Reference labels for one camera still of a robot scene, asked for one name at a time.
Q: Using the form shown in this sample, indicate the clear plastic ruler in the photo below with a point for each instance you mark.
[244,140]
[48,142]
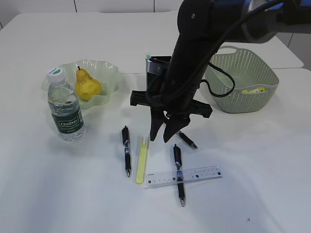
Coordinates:
[169,178]

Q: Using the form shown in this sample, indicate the clear plastic water bottle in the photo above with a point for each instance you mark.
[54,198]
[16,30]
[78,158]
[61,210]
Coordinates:
[64,106]

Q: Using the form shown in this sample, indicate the black pen upper middle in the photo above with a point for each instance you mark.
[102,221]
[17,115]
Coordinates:
[187,140]

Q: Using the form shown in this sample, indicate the yellow waste paper package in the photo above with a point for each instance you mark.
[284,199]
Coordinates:
[254,91]

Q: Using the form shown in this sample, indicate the green wavy glass plate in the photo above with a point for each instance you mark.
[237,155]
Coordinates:
[104,72]

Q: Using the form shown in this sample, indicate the black pen left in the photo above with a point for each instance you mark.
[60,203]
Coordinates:
[127,153]

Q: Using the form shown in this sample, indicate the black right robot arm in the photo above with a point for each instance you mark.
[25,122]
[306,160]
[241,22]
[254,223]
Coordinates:
[263,19]

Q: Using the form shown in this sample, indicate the black pen on ruler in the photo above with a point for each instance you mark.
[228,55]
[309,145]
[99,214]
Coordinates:
[178,170]

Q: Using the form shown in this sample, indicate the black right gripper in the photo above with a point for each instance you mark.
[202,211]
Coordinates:
[201,25]

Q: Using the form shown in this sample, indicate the yellow pear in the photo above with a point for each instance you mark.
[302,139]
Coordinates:
[86,86]

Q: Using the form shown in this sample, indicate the yellow utility knife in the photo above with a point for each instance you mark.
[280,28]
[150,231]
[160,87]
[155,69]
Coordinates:
[142,159]

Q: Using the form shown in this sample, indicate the black square pen holder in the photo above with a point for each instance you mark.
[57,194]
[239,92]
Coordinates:
[153,80]

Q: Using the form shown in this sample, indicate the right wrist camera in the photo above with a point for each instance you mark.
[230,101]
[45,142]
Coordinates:
[156,66]

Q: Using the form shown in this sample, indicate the green plastic woven basket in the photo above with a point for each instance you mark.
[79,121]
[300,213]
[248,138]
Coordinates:
[248,71]

